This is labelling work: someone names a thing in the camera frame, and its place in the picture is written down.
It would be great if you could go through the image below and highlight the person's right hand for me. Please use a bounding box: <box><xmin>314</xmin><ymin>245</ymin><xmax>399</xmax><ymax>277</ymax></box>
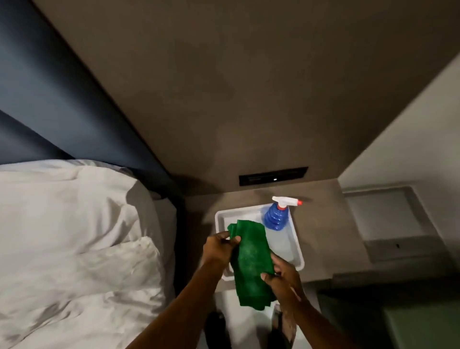
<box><xmin>260</xmin><ymin>251</ymin><xmax>306</xmax><ymax>310</ymax></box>

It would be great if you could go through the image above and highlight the person's left hand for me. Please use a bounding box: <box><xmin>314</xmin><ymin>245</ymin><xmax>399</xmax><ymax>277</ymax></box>
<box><xmin>202</xmin><ymin>231</ymin><xmax>242</xmax><ymax>274</ymax></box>

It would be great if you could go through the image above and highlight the green cloth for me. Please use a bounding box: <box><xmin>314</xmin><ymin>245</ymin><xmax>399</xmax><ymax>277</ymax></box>
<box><xmin>227</xmin><ymin>219</ymin><xmax>277</xmax><ymax>311</ymax></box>

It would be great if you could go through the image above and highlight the green cabinet panel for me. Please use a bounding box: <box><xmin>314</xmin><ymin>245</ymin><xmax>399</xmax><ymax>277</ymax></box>
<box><xmin>318</xmin><ymin>284</ymin><xmax>460</xmax><ymax>349</ymax></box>

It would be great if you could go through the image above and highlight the person's right forearm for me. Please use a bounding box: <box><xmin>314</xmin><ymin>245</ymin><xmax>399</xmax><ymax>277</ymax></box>
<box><xmin>287</xmin><ymin>297</ymin><xmax>360</xmax><ymax>349</ymax></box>

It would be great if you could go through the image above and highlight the person's left forearm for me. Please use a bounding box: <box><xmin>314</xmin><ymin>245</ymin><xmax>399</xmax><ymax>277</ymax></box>
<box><xmin>126</xmin><ymin>264</ymin><xmax>225</xmax><ymax>349</ymax></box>

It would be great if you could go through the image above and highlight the white plastic tray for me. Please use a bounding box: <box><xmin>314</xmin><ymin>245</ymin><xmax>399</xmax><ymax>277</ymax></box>
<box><xmin>214</xmin><ymin>203</ymin><xmax>305</xmax><ymax>282</ymax></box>

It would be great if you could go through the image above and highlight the black sandal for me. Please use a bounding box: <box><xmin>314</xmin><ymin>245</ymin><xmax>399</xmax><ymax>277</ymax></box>
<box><xmin>267</xmin><ymin>302</ymin><xmax>299</xmax><ymax>349</ymax></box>
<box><xmin>205</xmin><ymin>311</ymin><xmax>232</xmax><ymax>349</ymax></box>

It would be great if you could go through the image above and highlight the grey bedside table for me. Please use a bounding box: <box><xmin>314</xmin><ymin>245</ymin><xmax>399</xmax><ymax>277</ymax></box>
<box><xmin>185</xmin><ymin>179</ymin><xmax>374</xmax><ymax>288</ymax></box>

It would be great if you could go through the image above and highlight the blue white spray bottle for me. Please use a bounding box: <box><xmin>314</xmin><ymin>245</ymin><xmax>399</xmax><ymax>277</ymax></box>
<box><xmin>264</xmin><ymin>196</ymin><xmax>303</xmax><ymax>267</ymax></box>

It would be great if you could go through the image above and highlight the white bedding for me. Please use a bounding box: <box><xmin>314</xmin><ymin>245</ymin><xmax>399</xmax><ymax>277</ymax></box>
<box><xmin>0</xmin><ymin>159</ymin><xmax>179</xmax><ymax>349</ymax></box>

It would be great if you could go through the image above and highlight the dark blue headboard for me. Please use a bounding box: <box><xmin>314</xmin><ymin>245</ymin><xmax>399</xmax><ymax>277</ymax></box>
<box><xmin>0</xmin><ymin>0</ymin><xmax>187</xmax><ymax>202</ymax></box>

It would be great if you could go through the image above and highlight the black wall switch panel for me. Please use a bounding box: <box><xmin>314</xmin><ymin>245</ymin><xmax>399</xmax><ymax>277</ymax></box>
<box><xmin>239</xmin><ymin>166</ymin><xmax>309</xmax><ymax>187</ymax></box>

